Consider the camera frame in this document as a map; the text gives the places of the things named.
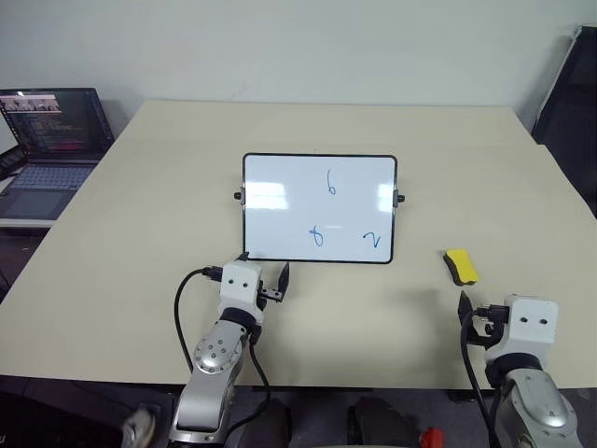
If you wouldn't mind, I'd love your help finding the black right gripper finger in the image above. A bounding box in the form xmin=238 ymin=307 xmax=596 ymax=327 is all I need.
xmin=458 ymin=290 xmax=476 ymax=328

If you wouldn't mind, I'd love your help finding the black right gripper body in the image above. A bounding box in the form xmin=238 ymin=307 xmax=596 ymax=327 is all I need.
xmin=465 ymin=308 xmax=504 ymax=350

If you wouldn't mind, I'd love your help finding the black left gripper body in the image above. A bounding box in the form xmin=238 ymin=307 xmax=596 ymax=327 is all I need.
xmin=257 ymin=278 xmax=286 ymax=310

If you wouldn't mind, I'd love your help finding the yellow and black eraser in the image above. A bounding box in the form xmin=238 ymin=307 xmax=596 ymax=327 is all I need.
xmin=439 ymin=247 xmax=480 ymax=287

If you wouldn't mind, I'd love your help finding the black-framed small whiteboard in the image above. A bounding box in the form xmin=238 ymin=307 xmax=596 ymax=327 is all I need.
xmin=232 ymin=152 xmax=408 ymax=265

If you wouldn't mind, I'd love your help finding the small red object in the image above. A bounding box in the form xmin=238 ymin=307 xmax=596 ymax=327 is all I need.
xmin=418 ymin=426 xmax=445 ymax=448

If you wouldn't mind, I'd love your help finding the dark rounded shape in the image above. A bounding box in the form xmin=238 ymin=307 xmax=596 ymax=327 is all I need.
xmin=346 ymin=395 xmax=423 ymax=448

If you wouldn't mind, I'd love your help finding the blurred grey-white object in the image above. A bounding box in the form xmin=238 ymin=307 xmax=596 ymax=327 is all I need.
xmin=119 ymin=405 xmax=159 ymax=448

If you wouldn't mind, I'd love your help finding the open grey laptop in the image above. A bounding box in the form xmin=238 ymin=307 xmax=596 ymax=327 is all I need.
xmin=0 ymin=87 xmax=116 ymax=222

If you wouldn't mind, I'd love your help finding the black stand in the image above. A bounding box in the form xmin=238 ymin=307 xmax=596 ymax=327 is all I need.
xmin=530 ymin=25 xmax=597 ymax=214

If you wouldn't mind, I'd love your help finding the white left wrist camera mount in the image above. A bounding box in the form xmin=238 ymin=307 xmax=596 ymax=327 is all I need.
xmin=218 ymin=261 xmax=266 ymax=324

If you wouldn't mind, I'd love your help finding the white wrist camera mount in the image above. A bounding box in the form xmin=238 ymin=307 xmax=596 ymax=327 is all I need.
xmin=218 ymin=261 xmax=266 ymax=324
xmin=483 ymin=293 xmax=560 ymax=366

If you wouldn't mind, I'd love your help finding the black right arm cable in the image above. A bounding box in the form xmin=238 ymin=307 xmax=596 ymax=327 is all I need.
xmin=460 ymin=302 xmax=510 ymax=448

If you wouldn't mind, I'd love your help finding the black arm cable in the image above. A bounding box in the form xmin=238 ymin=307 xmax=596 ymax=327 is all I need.
xmin=174 ymin=265 xmax=272 ymax=433
xmin=460 ymin=302 xmax=510 ymax=448

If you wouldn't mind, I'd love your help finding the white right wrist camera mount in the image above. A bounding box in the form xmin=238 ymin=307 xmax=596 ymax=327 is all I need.
xmin=483 ymin=293 xmax=560 ymax=366

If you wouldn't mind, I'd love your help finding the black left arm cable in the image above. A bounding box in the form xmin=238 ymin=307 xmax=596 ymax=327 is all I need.
xmin=174 ymin=265 xmax=272 ymax=433

